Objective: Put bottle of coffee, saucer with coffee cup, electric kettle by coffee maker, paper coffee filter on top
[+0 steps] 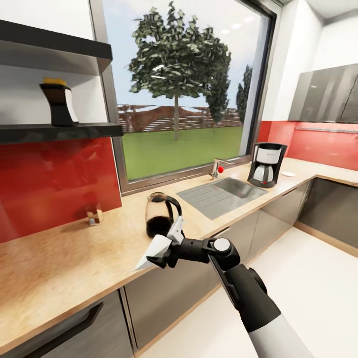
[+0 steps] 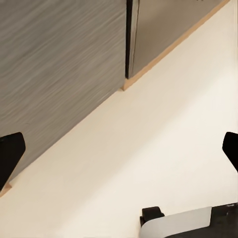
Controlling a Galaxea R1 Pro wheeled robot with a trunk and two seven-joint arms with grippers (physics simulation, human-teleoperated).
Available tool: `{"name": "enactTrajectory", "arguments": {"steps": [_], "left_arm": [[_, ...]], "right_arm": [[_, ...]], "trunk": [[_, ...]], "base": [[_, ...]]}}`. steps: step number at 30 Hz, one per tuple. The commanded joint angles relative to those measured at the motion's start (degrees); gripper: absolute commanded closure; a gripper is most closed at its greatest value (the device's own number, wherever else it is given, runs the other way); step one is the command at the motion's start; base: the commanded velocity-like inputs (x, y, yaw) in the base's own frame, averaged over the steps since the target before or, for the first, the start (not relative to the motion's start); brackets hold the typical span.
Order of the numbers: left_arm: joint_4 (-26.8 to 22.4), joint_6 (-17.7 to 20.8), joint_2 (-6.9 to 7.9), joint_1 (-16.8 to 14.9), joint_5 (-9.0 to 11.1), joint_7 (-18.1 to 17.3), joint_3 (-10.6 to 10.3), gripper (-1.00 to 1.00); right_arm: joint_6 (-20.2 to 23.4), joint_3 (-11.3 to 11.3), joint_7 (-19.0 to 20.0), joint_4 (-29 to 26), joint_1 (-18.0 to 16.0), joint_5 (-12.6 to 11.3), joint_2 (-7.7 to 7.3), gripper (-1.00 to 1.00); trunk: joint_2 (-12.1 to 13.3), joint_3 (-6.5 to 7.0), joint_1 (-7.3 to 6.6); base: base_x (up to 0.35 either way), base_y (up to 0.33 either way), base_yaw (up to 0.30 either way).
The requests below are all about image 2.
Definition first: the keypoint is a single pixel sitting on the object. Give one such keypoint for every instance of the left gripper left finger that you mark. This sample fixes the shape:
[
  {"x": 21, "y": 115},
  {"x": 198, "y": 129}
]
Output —
[{"x": 12, "y": 148}]

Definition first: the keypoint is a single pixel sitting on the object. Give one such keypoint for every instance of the cabinet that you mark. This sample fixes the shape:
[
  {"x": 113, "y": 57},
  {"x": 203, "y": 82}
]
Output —
[{"x": 153, "y": 25}]

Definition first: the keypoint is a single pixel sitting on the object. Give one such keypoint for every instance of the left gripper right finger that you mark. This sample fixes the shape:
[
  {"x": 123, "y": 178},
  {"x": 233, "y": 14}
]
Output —
[{"x": 230, "y": 147}]

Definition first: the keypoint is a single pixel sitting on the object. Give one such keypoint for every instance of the dishwasher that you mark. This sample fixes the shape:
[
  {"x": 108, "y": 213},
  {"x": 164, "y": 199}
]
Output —
[{"x": 59, "y": 60}]

